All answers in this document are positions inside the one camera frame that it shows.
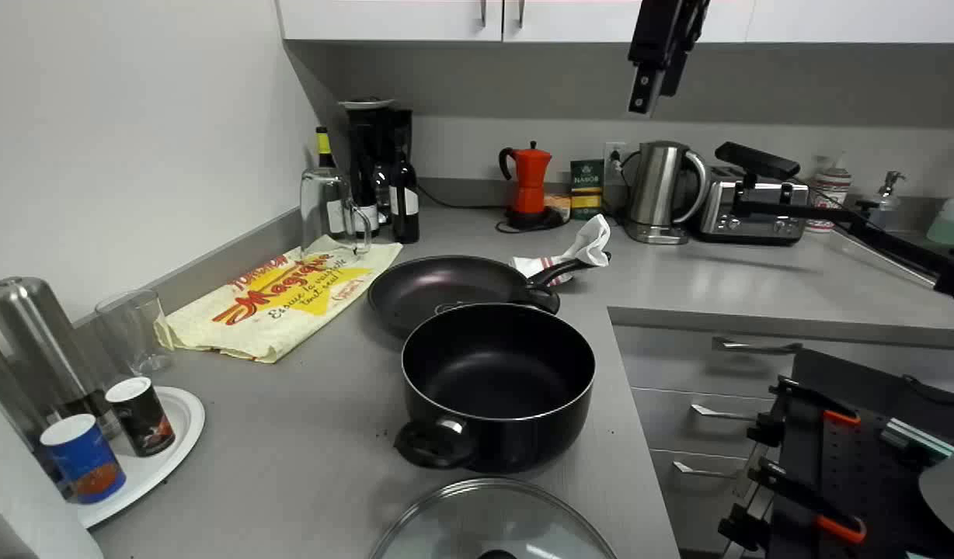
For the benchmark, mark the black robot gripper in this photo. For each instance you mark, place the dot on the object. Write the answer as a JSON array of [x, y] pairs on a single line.
[[665, 33]]

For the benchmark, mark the glass pot lid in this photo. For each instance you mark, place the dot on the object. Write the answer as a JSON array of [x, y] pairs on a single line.
[[477, 523]]

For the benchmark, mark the red moka pot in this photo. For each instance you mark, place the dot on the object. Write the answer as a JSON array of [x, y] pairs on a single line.
[[528, 175]]

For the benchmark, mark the black cooking pot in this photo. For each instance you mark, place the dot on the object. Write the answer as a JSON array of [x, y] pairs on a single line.
[[494, 384]]

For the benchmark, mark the dark can white lid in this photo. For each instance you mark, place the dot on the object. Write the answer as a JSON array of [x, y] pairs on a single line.
[[142, 414]]

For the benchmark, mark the blue can white lid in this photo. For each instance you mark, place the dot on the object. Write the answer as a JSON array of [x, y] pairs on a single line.
[[83, 462]]

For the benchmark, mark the steel electric kettle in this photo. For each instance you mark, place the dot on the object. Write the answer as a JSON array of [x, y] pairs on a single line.
[[658, 187]]

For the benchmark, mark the green box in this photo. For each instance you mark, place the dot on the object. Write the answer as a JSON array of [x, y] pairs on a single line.
[[585, 187]]

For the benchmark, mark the steel and black toaster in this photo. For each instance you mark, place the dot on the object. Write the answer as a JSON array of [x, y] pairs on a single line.
[[750, 205]]

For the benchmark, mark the white cabinet door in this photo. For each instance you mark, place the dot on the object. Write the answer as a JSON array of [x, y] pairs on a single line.
[[393, 21], [806, 21]]

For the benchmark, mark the black round trivet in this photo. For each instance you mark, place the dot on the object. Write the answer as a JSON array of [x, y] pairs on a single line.
[[540, 220]]

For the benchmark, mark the white cloth with red stripes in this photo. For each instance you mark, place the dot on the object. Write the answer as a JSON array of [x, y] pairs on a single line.
[[574, 252]]

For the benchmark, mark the dark wine bottle white label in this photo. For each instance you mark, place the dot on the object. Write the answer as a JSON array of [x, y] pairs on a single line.
[[405, 204]]

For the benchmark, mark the black coffee maker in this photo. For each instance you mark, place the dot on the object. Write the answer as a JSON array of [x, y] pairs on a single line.
[[370, 143]]

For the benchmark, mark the black frying pan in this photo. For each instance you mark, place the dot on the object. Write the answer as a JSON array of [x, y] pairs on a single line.
[[444, 290]]

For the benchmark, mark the dark wine bottle yellow neck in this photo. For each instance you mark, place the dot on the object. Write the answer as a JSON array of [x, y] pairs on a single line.
[[323, 152]]

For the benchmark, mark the upturned clear drinking glass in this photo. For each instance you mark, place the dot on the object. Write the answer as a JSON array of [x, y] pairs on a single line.
[[330, 220]]

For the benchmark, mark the yellow printed tea towel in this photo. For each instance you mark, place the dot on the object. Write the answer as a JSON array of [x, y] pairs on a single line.
[[276, 299]]

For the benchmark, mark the black perforated breadboard table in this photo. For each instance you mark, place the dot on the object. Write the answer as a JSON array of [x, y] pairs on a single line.
[[890, 487]]

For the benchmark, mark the clear glass tumbler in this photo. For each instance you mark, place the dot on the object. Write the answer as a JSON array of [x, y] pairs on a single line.
[[134, 337]]

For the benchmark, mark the white round plate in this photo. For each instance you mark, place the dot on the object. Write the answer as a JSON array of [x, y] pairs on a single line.
[[164, 455]]

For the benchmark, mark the tall steel shaker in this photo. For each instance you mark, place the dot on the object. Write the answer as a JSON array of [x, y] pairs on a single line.
[[42, 330]]

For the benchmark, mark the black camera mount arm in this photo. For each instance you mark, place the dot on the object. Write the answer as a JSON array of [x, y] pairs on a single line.
[[900, 248]]

